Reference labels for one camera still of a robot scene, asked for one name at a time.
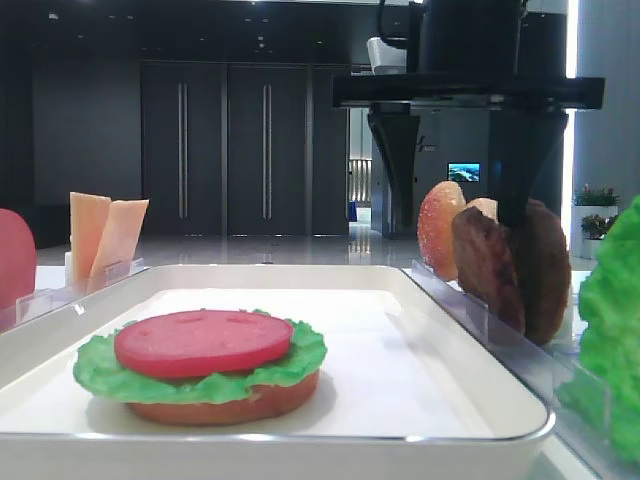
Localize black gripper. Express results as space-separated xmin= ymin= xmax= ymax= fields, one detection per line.
xmin=332 ymin=1 xmax=605 ymax=237

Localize brown meat patty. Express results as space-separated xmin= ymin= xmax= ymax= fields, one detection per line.
xmin=521 ymin=199 xmax=571 ymax=345
xmin=452 ymin=207 xmax=525 ymax=334

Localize green lettuce leaf in holder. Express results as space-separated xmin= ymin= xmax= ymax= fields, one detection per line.
xmin=557 ymin=198 xmax=639 ymax=464

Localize red tomato slice on lettuce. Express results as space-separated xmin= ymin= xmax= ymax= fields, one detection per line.
xmin=114 ymin=309 xmax=294 ymax=379

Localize right cheese slice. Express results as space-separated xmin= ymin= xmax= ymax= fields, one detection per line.
xmin=90 ymin=199 xmax=149 ymax=278

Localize cheese slice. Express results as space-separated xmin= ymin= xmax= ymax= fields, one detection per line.
xmin=90 ymin=199 xmax=149 ymax=278
xmin=69 ymin=192 xmax=112 ymax=283

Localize left cheese slice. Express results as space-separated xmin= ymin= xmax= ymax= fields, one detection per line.
xmin=69 ymin=192 xmax=112 ymax=283

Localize green lettuce leaf on bun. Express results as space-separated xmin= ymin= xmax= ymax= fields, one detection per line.
xmin=73 ymin=319 xmax=327 ymax=404

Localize red tomato slice in holder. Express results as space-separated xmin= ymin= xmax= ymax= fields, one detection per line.
xmin=0 ymin=209 xmax=37 ymax=310

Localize pale bun slice in holder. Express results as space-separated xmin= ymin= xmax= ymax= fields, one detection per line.
xmin=466 ymin=197 xmax=498 ymax=222

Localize sesame top bun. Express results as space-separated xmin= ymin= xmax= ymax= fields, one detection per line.
xmin=417 ymin=181 xmax=466 ymax=281

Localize potted plants in white planter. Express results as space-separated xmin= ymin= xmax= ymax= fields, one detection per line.
xmin=570 ymin=184 xmax=619 ymax=259

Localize dark double doors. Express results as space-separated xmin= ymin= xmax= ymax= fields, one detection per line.
xmin=141 ymin=62 xmax=348 ymax=236

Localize right clear acrylic holder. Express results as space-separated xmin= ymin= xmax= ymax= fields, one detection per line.
xmin=410 ymin=260 xmax=639 ymax=479

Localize clear acrylic holder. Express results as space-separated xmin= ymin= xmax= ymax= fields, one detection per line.
xmin=1 ymin=258 xmax=145 ymax=333
xmin=410 ymin=260 xmax=639 ymax=479

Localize white rectangular tray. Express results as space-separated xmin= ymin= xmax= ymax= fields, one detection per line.
xmin=1 ymin=265 xmax=555 ymax=479

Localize bottom bun slice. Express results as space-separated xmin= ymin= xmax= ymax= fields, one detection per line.
xmin=127 ymin=370 xmax=320 ymax=426

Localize left clear acrylic holder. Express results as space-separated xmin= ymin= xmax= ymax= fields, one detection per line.
xmin=1 ymin=258 xmax=145 ymax=333

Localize small wall screen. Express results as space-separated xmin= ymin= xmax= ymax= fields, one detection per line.
xmin=447 ymin=162 xmax=481 ymax=183

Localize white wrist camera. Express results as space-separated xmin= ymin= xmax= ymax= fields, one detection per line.
xmin=366 ymin=37 xmax=407 ymax=75

